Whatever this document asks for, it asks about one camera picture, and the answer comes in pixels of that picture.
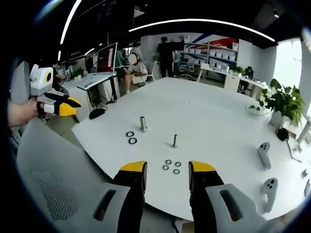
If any grey mesh office chair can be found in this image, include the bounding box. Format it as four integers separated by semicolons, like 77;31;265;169
15;118;127;233

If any white standing desk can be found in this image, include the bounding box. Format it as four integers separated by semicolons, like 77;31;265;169
76;72;119;107

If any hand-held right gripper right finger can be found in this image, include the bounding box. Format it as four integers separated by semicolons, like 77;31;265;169
188;160;285;233

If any thick metal stud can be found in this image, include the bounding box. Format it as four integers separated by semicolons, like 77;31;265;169
139;116;149;133

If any grey cable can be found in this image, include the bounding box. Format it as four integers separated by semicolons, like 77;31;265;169
285;138;303;163

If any green potted plant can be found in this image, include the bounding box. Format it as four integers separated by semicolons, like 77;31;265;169
248;78;306;130

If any white side desk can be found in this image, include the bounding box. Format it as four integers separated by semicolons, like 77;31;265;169
198;65;273;100

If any white storage shelf with boxes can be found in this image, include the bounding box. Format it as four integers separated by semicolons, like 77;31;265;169
182;40;240;75

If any person's left hand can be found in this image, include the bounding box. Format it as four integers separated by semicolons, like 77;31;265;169
8;98;51;127

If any white office chair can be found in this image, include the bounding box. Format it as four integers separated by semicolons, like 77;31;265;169
185;58;203;79

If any white handheld controller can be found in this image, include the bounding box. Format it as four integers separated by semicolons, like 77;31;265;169
260;177;279;212
257;141;272;170

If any computer monitor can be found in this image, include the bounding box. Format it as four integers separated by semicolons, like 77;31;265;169
96;42;119;74

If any black rounded floor object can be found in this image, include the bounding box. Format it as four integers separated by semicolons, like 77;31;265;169
88;108;108;120

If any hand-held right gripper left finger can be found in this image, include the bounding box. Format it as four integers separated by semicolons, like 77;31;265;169
72;160;148;233

